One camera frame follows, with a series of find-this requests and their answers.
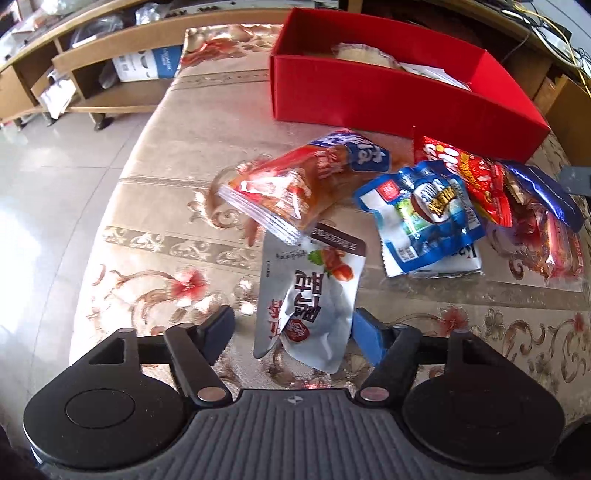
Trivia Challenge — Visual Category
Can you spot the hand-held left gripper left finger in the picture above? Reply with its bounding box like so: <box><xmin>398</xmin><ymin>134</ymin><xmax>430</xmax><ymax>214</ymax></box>
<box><xmin>95</xmin><ymin>305</ymin><xmax>235</xmax><ymax>408</ymax></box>

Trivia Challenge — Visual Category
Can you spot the clear plastic bag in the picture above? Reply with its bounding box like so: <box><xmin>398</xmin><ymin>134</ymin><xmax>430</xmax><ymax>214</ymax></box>
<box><xmin>39</xmin><ymin>69</ymin><xmax>77</xmax><ymax>121</ymax></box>

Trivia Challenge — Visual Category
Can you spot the red snack packet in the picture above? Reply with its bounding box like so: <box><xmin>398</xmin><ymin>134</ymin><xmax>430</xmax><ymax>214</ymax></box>
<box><xmin>413</xmin><ymin>135</ymin><xmax>514</xmax><ymax>228</ymax></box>

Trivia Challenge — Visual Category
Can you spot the white printed snack packet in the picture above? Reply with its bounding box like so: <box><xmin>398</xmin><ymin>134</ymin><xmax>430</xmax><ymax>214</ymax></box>
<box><xmin>399</xmin><ymin>62</ymin><xmax>472</xmax><ymax>90</ymax></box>

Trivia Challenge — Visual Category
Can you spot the yellow cable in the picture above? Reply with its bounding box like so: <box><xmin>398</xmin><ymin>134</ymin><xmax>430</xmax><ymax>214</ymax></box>
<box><xmin>508</xmin><ymin>0</ymin><xmax>591</xmax><ymax>84</ymax></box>

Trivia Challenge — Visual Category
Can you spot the clear orange biscuit packet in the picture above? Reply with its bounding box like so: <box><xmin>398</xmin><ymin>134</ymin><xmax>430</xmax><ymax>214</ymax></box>
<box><xmin>217</xmin><ymin>143</ymin><xmax>352</xmax><ymax>245</ymax></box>

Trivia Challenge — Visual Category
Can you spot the white and blue carton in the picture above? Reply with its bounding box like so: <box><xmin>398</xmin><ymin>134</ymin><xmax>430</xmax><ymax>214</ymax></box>
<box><xmin>112</xmin><ymin>46</ymin><xmax>183</xmax><ymax>83</ymax></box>

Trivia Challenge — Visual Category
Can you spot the silver snack packet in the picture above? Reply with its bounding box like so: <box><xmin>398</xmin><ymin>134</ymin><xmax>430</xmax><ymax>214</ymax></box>
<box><xmin>253</xmin><ymin>222</ymin><xmax>368</xmax><ymax>374</ymax></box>

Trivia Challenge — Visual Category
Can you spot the wooden TV cabinet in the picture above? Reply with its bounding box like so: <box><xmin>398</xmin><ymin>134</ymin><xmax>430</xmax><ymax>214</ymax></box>
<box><xmin>0</xmin><ymin>0</ymin><xmax>591</xmax><ymax>169</ymax></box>

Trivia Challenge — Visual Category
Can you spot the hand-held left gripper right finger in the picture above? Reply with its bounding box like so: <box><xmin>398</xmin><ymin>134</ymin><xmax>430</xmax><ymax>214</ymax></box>
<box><xmin>353</xmin><ymin>308</ymin><xmax>502</xmax><ymax>407</ymax></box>

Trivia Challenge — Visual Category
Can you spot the pale round snack packet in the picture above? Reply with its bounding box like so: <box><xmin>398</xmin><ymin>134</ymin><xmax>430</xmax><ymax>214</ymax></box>
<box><xmin>332</xmin><ymin>42</ymin><xmax>403</xmax><ymax>70</ymax></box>

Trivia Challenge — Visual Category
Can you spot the clear packet of red sausages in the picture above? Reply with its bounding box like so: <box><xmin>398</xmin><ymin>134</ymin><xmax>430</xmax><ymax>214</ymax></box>
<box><xmin>489</xmin><ymin>175</ymin><xmax>585</xmax><ymax>282</ymax></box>

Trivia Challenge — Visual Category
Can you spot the dark grey object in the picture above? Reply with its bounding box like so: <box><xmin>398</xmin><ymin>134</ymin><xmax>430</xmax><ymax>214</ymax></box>
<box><xmin>558</xmin><ymin>166</ymin><xmax>591</xmax><ymax>195</ymax></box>

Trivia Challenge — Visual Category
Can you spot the dark blue wafer packet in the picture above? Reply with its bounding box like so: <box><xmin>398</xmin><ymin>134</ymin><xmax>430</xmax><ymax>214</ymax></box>
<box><xmin>501</xmin><ymin>161</ymin><xmax>585</xmax><ymax>233</ymax></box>

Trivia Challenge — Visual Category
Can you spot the red cardboard box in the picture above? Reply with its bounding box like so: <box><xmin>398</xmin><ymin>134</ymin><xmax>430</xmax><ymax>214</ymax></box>
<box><xmin>269</xmin><ymin>8</ymin><xmax>551</xmax><ymax>163</ymax></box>

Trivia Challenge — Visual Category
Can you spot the blue and white snack packet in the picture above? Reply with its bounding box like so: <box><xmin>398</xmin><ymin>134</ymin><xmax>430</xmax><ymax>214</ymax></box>
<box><xmin>353</xmin><ymin>160</ymin><xmax>485</xmax><ymax>278</ymax></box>

